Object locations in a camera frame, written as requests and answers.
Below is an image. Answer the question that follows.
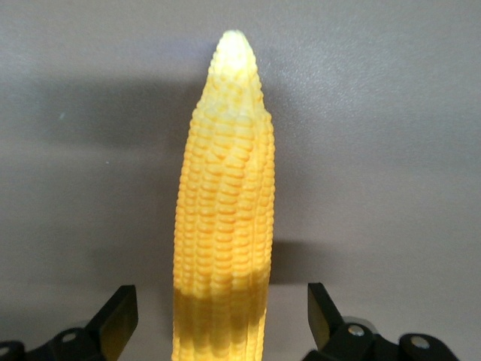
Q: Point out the yellow toy corn cob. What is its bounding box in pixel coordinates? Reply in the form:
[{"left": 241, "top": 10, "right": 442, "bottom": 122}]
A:
[{"left": 171, "top": 29, "right": 276, "bottom": 361}]

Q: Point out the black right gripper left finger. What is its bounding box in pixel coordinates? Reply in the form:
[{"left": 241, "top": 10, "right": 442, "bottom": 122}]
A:
[{"left": 0, "top": 284, "right": 138, "bottom": 361}]

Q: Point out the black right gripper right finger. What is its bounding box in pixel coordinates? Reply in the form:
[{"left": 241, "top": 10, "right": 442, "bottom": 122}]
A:
[{"left": 306, "top": 282, "right": 458, "bottom": 361}]

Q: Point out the brown table cloth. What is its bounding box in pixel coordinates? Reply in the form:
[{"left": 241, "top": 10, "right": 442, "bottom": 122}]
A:
[{"left": 0, "top": 0, "right": 481, "bottom": 361}]

